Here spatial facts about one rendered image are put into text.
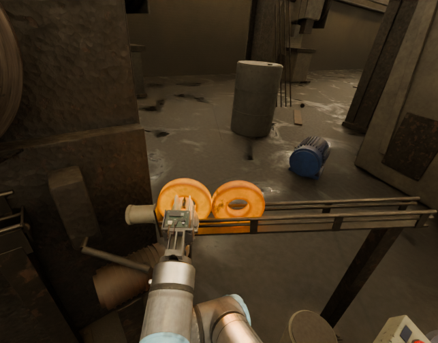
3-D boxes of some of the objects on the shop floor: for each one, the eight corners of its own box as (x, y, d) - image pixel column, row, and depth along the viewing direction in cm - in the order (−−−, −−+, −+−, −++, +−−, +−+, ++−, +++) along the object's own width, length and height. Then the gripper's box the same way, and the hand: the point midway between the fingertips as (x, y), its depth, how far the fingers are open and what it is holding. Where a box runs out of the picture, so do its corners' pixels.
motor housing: (118, 341, 95) (88, 262, 67) (166, 310, 106) (157, 232, 78) (127, 373, 86) (97, 298, 58) (178, 337, 98) (174, 258, 70)
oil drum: (221, 126, 329) (227, 59, 282) (251, 120, 360) (260, 59, 313) (248, 140, 289) (260, 65, 242) (278, 133, 320) (294, 64, 273)
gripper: (195, 258, 45) (200, 179, 60) (150, 256, 45) (167, 177, 59) (195, 271, 52) (200, 197, 66) (157, 271, 51) (170, 197, 66)
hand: (184, 197), depth 64 cm, fingers closed, pressing on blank
